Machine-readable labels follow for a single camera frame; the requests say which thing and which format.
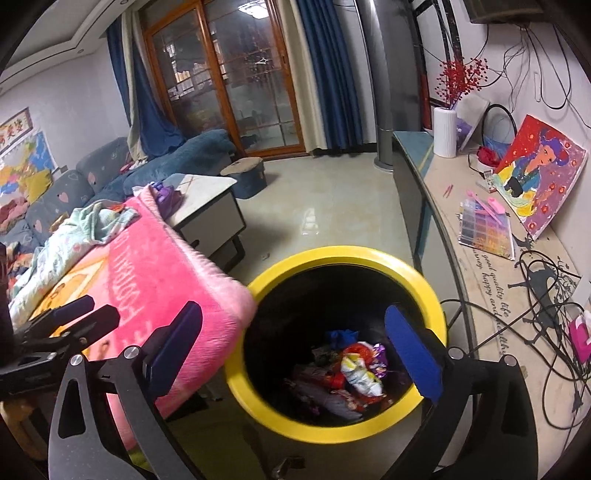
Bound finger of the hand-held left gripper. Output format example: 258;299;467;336
28;295;97;335
44;305;122;356

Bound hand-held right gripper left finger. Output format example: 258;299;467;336
48;300;206;480

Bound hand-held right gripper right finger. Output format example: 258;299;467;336
384;302;541;480

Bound purple candy wrapper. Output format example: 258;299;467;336
372;344;392;380

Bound red plastic bag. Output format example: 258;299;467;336
323;342;377;388

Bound white plastic bag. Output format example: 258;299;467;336
342;353;385;398

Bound blue rubber glove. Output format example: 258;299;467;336
325;329;355;350

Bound red snack wrapper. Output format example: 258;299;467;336
330;389;368;411

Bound lilac foam net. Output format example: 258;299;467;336
284;364;345;416

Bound black bin with yellow rim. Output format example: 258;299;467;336
224;246;448;480

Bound pink printed blanket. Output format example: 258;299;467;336
9;185;258;450

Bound light blue cartoon quilt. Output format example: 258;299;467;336
9;200;139;330

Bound television cabinet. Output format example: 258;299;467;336
392;130;591;462

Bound pile of red clothes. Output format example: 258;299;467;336
0;198;28;232

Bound white coffee table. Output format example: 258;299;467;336
164;173;247;273

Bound clear bead organizer box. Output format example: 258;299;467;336
457;203;515;261

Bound blue grey sofa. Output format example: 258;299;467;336
0;128;237;278

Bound country map poster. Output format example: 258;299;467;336
0;131;58;195

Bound pink plastic tool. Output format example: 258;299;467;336
466;191;506;215

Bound pink small box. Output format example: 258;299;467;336
568;311;591;361

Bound grey footstool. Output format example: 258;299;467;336
221;157;267;199

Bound blue curtain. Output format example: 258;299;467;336
295;0;365;148
107;9;185;160

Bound beige curtain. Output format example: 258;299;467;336
127;9;153;162
277;0;328;151

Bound colourful figure painting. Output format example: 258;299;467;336
492;114;589;241

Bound white paper roll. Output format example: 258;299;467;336
433;107;458;158

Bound silver tower air conditioner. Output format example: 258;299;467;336
332;0;423;171

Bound wooden glass sliding door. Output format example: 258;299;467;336
139;0;308;158

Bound red berry branches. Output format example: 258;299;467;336
436;58;490;109

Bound black television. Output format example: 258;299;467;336
464;0;546;24

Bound tangle of black cables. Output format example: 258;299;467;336
438;249;591;430

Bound embroidered wall picture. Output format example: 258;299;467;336
0;107;31;144

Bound black hoop handle basket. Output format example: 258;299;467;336
468;104;518;169

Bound white picture frame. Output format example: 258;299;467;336
455;97;491;153

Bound black wall cables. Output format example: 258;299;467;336
480;23;583;112

